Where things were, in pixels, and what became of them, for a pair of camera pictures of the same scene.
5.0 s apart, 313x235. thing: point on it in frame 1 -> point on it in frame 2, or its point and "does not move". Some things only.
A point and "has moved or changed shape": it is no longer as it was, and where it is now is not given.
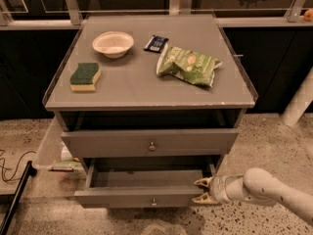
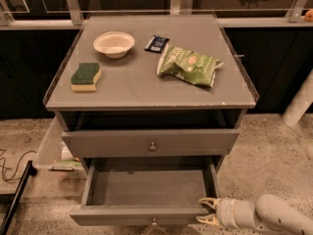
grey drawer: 141,188 has moved or changed shape
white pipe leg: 299,101 does not move
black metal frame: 14,199 does not move
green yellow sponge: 85,76 does not move
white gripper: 217,189 -> 226,210
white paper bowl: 112,44 does not move
